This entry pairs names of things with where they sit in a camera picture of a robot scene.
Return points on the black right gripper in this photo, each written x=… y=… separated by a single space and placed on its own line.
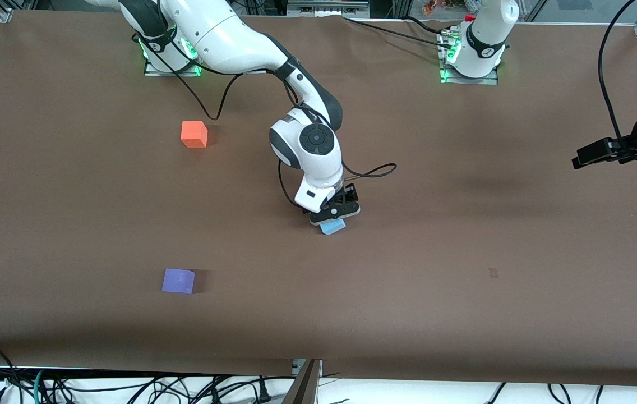
x=347 y=196

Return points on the light blue foam block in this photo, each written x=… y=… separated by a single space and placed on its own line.
x=332 y=228

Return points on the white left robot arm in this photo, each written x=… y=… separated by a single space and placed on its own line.
x=487 y=39

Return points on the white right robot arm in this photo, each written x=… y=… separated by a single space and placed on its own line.
x=223 y=33

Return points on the orange foam block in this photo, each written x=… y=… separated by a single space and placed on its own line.
x=193 y=134

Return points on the purple foam block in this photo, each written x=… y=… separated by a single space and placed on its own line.
x=177 y=280

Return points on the brown table cover sheet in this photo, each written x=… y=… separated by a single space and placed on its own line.
x=408 y=252

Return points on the orange background object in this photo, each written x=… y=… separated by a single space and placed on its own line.
x=430 y=7

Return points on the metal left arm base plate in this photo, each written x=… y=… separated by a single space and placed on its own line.
x=449 y=78

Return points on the aluminium frame bar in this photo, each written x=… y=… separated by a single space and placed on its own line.
x=324 y=7

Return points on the grey slanted post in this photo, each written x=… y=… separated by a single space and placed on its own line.
x=304 y=387

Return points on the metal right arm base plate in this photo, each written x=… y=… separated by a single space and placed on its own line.
x=153 y=70

